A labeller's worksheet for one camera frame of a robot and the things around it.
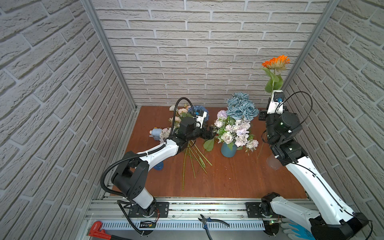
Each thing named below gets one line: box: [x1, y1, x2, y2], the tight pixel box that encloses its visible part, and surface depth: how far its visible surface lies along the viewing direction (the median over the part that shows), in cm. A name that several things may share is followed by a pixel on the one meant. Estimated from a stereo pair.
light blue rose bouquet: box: [226, 92, 260, 121], surface depth 71 cm
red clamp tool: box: [88, 221, 113, 240], surface depth 68 cm
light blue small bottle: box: [149, 128, 163, 141], surface depth 97 cm
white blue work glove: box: [280, 218, 316, 240], surface depth 68 cm
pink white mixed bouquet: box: [203, 109, 259, 154], surface depth 71 cm
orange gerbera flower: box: [262, 55, 291, 93], surface depth 57 cm
